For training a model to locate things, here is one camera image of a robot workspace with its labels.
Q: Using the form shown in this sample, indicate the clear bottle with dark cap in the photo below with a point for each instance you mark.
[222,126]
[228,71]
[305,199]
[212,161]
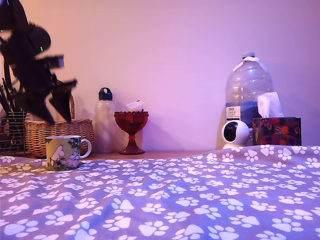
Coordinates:
[104,124]

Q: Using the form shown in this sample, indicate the cartoon print ceramic mug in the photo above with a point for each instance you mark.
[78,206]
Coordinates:
[63,154]

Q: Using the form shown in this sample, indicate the red glass goblet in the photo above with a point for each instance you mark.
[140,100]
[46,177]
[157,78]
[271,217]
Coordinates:
[131,122]

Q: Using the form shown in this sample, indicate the white packet in goblet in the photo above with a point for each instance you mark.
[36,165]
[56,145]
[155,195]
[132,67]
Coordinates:
[134,105]

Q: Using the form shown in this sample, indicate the paw print blanket cloth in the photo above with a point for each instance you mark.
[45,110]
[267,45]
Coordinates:
[160,195]

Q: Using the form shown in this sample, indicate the large clear water bottle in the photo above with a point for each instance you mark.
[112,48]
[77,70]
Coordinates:
[248,82]

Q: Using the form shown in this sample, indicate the white tissue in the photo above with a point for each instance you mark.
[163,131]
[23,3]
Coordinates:
[269,104]

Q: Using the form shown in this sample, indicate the floral tissue box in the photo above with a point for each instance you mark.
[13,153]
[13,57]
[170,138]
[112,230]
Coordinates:
[276,131]

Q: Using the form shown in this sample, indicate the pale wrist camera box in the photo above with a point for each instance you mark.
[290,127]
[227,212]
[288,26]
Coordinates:
[53,62]

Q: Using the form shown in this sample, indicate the small white round camera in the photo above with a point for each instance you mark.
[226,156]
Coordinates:
[238,132]

